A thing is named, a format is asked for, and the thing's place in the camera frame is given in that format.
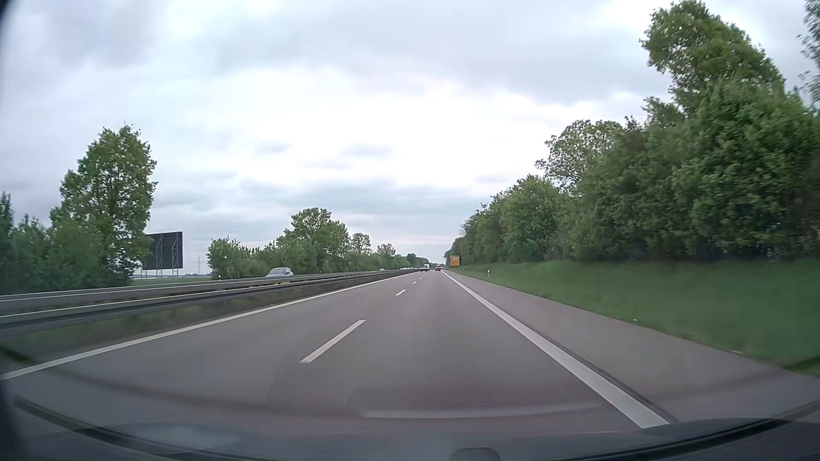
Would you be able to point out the grey asphalt road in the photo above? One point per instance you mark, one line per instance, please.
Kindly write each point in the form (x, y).
(423, 333)

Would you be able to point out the silver car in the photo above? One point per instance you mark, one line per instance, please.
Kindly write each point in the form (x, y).
(280, 272)

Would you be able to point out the car's own bonnet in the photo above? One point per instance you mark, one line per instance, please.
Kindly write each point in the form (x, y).
(410, 445)

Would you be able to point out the road markings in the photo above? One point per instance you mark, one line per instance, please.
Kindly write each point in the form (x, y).
(580, 368)

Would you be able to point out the large dark billboard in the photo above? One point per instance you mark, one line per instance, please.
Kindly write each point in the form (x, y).
(163, 251)

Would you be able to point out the row of trees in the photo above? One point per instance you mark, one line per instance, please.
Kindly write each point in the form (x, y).
(96, 237)
(672, 192)

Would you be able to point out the grass verge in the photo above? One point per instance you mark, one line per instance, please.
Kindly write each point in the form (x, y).
(672, 298)

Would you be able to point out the grey guard rail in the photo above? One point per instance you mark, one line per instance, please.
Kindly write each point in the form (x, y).
(160, 296)

